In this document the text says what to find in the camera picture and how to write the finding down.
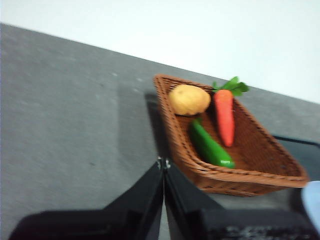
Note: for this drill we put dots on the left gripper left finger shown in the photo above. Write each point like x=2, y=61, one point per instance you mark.
x=120, y=222

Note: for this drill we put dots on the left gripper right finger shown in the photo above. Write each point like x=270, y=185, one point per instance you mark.
x=200, y=220

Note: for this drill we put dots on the green pepper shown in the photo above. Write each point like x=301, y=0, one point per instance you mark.
x=210, y=147

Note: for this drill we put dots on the light blue plate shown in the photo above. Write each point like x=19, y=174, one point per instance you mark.
x=313, y=200

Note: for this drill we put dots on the brown wicker basket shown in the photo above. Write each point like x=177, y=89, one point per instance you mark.
x=257, y=150

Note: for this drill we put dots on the orange carrot with green leaves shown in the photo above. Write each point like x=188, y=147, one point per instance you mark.
x=225, y=117

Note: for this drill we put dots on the yellow potato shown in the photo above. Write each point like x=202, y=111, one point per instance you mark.
x=189, y=100

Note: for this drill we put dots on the dark rectangular tray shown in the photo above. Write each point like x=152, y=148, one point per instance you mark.
x=305, y=155

